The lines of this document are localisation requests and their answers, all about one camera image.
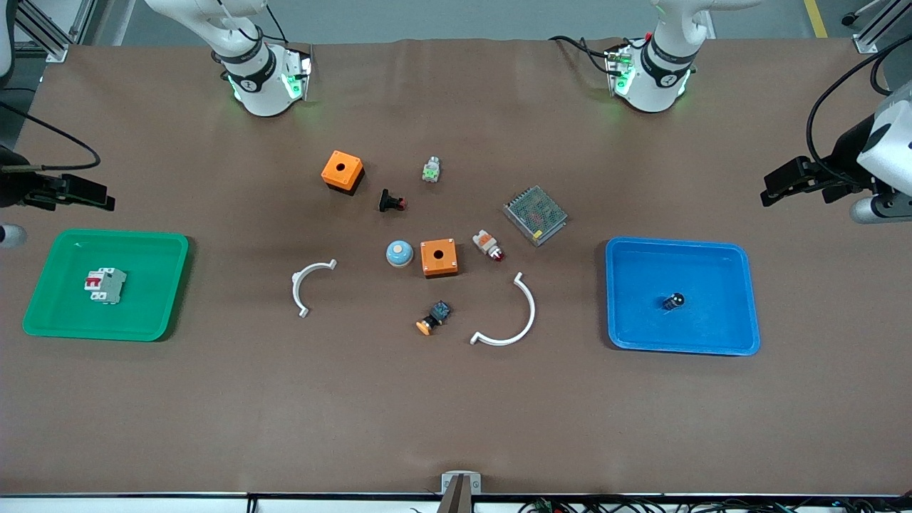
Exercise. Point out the orange mushroom push button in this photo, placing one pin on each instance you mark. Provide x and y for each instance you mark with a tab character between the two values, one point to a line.
433	318

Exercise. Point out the green plastic tray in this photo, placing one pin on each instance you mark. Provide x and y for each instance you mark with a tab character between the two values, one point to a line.
142	313

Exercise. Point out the white red circuit breaker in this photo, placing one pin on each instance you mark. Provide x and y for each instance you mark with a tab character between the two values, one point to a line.
108	285

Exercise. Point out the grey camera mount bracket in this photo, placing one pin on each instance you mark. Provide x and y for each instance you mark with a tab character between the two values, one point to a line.
461	487

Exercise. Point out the large white curved clip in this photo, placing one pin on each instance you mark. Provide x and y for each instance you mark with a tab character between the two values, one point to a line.
526	317

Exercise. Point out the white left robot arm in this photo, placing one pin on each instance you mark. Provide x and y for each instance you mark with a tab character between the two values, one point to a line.
659	75

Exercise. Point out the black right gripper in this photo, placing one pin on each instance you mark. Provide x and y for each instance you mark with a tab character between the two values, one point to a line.
14	191

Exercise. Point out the white green push button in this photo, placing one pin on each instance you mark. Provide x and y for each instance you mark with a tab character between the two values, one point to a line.
430	170

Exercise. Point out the black cylindrical capacitor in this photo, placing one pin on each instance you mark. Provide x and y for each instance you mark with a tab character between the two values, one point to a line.
674	301

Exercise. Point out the black red push button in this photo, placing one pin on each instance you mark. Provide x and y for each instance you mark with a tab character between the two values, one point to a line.
390	201

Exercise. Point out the metal mesh power supply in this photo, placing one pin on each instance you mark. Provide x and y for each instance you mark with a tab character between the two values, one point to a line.
535	214

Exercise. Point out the orange button box black base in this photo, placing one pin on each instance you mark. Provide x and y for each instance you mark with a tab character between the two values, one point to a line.
340	169

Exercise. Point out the small white curved clip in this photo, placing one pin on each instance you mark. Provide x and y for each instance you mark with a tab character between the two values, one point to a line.
299	281

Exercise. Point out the blue plastic tray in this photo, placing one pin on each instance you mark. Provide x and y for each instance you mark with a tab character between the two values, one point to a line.
712	271

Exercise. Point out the aluminium frame profile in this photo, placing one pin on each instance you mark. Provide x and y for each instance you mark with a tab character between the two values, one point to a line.
876	25
43	28

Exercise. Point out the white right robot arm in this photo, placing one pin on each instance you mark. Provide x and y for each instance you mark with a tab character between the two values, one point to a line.
258	78

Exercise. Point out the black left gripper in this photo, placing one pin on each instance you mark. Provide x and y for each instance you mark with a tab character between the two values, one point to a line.
846	155

